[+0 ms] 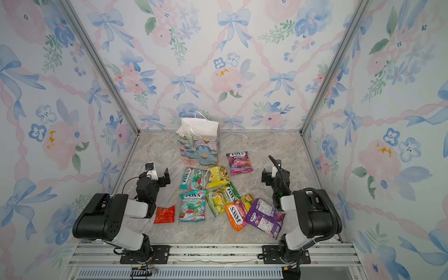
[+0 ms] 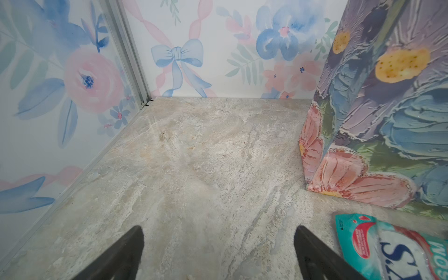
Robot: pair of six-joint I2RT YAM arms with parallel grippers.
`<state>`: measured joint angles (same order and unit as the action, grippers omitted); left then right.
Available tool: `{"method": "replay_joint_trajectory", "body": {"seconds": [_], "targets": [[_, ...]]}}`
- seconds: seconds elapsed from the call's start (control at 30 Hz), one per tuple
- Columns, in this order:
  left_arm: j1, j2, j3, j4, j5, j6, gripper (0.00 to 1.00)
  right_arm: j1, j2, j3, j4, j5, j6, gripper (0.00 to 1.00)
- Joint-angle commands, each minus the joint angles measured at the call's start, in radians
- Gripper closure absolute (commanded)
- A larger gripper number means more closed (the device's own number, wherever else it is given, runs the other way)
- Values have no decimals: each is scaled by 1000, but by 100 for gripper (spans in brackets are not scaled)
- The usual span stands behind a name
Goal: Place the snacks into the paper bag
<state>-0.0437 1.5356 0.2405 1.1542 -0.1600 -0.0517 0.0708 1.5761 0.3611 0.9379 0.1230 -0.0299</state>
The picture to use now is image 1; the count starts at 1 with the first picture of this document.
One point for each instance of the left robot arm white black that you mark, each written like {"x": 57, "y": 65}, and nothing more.
{"x": 102, "y": 218}

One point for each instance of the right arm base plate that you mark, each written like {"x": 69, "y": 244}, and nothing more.
{"x": 273, "y": 254}

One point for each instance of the aluminium corner post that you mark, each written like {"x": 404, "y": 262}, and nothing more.
{"x": 358, "y": 17}
{"x": 73, "y": 19}

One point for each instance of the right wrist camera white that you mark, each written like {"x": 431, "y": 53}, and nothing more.
{"x": 274, "y": 171}

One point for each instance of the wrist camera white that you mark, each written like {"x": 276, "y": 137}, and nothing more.
{"x": 274, "y": 171}
{"x": 150, "y": 171}

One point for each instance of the left aluminium corner post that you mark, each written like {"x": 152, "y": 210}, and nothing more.
{"x": 73, "y": 19}

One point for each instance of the teal mint candy bag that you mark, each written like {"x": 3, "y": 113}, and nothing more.
{"x": 192, "y": 208}
{"x": 193, "y": 179}

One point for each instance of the green lemon candy bag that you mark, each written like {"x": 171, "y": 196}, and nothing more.
{"x": 217, "y": 199}

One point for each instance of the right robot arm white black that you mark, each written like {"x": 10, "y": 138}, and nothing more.
{"x": 318, "y": 219}

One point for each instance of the right aluminium corner post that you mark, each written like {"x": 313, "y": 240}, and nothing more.
{"x": 358, "y": 17}

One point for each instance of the yellow candy bag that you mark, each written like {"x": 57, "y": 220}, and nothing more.
{"x": 216, "y": 177}

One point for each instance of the purple berries candy bag upper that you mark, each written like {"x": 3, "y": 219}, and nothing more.
{"x": 239, "y": 163}

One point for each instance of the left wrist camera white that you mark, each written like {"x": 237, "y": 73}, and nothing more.
{"x": 150, "y": 171}

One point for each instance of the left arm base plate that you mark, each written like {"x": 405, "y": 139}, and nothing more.
{"x": 154, "y": 254}

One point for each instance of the orange Fox's candy bag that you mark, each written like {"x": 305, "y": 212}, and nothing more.
{"x": 237, "y": 211}

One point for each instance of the small red snack packet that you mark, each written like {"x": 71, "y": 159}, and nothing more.
{"x": 165, "y": 215}

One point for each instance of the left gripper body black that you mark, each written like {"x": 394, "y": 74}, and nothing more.
{"x": 163, "y": 177}

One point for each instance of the purple candy bag back side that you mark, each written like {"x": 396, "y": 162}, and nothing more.
{"x": 265, "y": 217}

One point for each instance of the floral paper gift bag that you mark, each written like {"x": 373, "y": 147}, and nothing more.
{"x": 199, "y": 140}

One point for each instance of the aluminium mounting rail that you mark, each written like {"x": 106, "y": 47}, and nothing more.
{"x": 221, "y": 254}

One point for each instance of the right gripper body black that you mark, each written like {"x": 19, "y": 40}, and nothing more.
{"x": 268, "y": 176}

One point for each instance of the black connector with wires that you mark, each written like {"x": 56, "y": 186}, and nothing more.
{"x": 142, "y": 272}

